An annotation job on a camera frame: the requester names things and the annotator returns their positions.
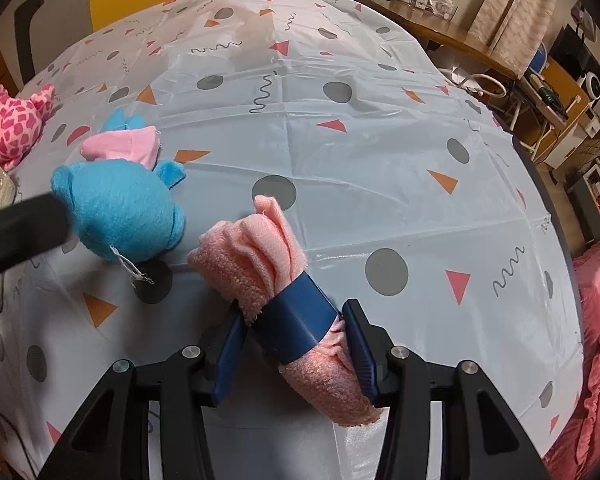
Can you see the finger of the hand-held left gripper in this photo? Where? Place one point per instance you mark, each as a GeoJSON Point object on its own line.
{"type": "Point", "coordinates": [25, 232]}

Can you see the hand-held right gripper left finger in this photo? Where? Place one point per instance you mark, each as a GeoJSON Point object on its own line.
{"type": "Point", "coordinates": [230, 360]}

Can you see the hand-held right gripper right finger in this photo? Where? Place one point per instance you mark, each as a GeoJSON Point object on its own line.
{"type": "Point", "coordinates": [362, 355]}

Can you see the blue plush toy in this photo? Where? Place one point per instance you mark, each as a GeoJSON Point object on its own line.
{"type": "Point", "coordinates": [120, 210]}

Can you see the pink sock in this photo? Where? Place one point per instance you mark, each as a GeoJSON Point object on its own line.
{"type": "Point", "coordinates": [260, 255]}

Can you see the pink spotted giraffe plush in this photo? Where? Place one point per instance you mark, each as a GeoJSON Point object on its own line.
{"type": "Point", "coordinates": [15, 125]}

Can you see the pink bedspread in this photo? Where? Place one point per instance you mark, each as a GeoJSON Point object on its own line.
{"type": "Point", "coordinates": [595, 360]}

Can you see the white storage shelf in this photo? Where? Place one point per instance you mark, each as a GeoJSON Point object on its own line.
{"type": "Point", "coordinates": [587, 190]}

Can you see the wooden desk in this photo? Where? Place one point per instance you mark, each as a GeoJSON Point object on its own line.
{"type": "Point", "coordinates": [450, 35]}

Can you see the white round fan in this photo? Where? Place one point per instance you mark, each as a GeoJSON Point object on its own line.
{"type": "Point", "coordinates": [596, 86]}

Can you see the clear plastic container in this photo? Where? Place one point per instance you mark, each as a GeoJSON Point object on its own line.
{"type": "Point", "coordinates": [442, 5]}

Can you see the black monitor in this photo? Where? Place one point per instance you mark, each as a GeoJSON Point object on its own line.
{"type": "Point", "coordinates": [575, 50]}

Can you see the beige patterned curtain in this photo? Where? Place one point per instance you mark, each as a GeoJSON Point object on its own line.
{"type": "Point", "coordinates": [515, 10]}

